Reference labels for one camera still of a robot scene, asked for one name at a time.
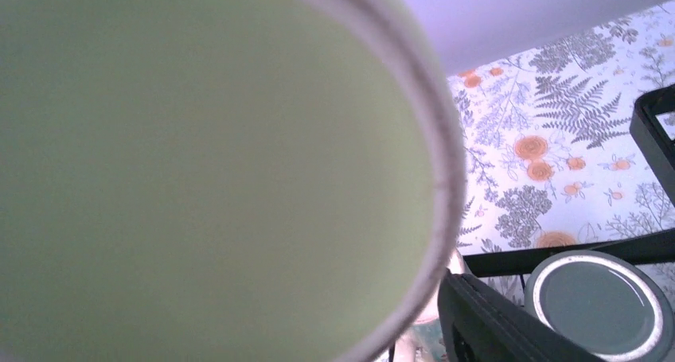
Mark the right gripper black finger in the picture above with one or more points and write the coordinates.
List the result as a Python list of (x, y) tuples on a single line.
[(479, 324)]

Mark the dark green ceramic mug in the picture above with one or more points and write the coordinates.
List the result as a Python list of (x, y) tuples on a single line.
[(603, 304)]

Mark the light green ceramic mug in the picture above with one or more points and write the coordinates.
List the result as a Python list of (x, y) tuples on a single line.
[(221, 180)]

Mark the floral patterned table mat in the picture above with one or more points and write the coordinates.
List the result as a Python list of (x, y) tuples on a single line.
[(579, 90)]

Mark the black wire dish rack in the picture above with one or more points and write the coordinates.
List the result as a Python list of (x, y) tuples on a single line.
[(606, 249)]

